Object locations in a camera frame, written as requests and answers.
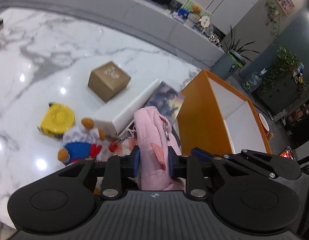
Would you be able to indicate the grey plant pot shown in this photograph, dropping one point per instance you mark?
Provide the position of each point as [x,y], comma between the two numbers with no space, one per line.
[228,64]

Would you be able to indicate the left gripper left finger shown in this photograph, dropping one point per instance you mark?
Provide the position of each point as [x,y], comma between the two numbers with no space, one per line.
[135,160]

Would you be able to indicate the pink backpack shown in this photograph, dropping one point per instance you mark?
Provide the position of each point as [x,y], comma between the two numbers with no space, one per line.
[154,137]

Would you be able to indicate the smartphone lit screen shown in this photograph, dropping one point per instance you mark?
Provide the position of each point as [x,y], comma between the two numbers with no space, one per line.
[287,153]

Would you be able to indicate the water bottle jug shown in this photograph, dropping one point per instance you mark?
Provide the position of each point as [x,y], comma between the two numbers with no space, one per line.
[253,80]

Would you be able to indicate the brown cardboard box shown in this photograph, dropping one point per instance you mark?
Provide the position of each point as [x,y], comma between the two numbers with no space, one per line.
[108,80]

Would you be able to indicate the green potted plant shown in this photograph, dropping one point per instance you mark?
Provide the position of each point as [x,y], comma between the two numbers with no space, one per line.
[233,45]

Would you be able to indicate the red mug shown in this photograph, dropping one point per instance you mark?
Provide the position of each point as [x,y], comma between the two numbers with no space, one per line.
[266,127]

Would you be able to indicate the yellow minion toy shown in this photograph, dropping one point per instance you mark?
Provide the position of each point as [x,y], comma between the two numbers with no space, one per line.
[58,119]

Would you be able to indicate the dark shelf with vines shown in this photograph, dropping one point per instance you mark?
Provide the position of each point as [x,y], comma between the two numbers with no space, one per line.
[282,84]

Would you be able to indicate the orange storage box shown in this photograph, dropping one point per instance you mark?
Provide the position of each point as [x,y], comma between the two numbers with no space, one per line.
[217,118]

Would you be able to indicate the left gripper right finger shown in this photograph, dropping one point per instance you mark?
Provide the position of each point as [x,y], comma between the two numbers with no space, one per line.
[173,162]

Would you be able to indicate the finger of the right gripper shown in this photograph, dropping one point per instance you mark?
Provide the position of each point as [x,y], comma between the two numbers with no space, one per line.
[202,155]

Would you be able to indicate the red keychain charm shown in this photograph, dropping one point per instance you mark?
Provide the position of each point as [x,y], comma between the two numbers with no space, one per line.
[116,142]

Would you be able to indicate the framed wall picture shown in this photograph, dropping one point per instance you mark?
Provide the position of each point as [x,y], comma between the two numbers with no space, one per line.
[287,6]

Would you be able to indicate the white long box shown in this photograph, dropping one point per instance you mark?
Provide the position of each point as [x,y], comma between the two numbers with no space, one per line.
[117,114]

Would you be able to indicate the teddy bear blue outfit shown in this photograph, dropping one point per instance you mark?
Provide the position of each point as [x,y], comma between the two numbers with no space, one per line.
[80,142]

